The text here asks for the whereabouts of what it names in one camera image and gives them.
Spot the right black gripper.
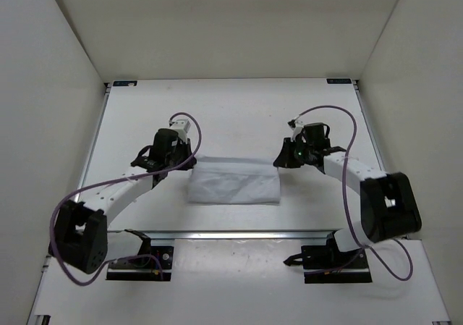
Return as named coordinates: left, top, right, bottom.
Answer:
left=274, top=138, right=313, bottom=169

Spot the white skirt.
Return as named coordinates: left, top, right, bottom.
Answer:
left=187, top=156, right=281, bottom=205

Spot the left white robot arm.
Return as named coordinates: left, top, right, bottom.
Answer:
left=48, top=122, right=197, bottom=275

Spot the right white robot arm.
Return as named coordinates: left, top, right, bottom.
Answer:
left=273, top=120, right=422, bottom=268

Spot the right blue corner label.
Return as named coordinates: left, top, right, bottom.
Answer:
left=326, top=78, right=352, bottom=85

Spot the blue corner label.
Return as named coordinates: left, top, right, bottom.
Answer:
left=112, top=80, right=137, bottom=87
left=326, top=78, right=352, bottom=85

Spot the left blue corner label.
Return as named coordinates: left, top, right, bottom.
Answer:
left=112, top=80, right=137, bottom=87

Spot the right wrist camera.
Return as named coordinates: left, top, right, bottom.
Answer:
left=287, top=116, right=305, bottom=141

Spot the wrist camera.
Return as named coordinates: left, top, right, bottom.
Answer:
left=287, top=116, right=305, bottom=141
left=169, top=119, right=191, bottom=134

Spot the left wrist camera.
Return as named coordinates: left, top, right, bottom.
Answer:
left=169, top=119, right=191, bottom=134

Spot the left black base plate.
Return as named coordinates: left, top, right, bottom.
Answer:
left=106, top=229, right=174, bottom=282

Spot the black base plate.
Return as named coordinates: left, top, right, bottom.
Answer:
left=106, top=229, right=174, bottom=282
left=284, top=233, right=373, bottom=284

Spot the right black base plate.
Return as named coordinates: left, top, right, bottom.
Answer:
left=284, top=233, right=373, bottom=284

